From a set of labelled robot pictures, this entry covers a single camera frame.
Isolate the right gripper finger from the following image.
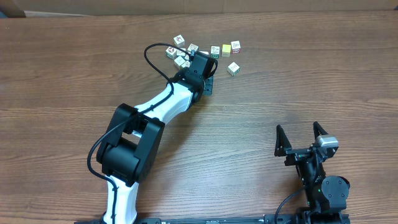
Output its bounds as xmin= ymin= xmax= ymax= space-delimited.
xmin=313 ymin=121 xmax=328 ymax=139
xmin=274 ymin=124 xmax=292 ymax=157

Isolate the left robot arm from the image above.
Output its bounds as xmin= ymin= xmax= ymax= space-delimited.
xmin=96 ymin=52 xmax=218 ymax=223

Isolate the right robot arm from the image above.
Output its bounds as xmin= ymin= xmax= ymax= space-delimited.
xmin=274 ymin=122 xmax=351 ymax=224

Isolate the yellow-sided block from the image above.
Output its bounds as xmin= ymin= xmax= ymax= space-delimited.
xmin=181 ymin=61 xmax=190 ymax=68

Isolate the white block lower left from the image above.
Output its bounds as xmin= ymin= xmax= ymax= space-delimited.
xmin=174 ymin=56 xmax=186 ymax=69

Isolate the white block blue print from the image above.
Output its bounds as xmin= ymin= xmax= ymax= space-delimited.
xmin=177 ymin=48 xmax=186 ymax=57

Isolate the green print block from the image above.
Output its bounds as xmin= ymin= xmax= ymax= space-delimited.
xmin=187 ymin=44 xmax=199 ymax=53

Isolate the left red circle block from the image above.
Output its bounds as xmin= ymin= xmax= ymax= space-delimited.
xmin=165 ymin=47 xmax=178 ymax=60

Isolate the green letter B block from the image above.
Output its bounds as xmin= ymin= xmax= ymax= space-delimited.
xmin=210 ymin=46 xmax=220 ymax=59

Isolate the top red picture block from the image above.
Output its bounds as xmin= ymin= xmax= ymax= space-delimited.
xmin=174 ymin=35 xmax=185 ymax=48

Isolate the green letter R block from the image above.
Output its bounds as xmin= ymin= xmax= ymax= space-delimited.
xmin=227 ymin=62 xmax=240 ymax=76

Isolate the yellow top block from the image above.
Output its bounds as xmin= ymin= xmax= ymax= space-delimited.
xmin=221 ymin=44 xmax=231 ymax=57

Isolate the red-sided block far right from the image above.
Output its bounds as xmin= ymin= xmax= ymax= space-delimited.
xmin=231 ymin=40 xmax=241 ymax=54

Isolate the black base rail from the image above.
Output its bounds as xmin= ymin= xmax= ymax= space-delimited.
xmin=74 ymin=214 xmax=351 ymax=224

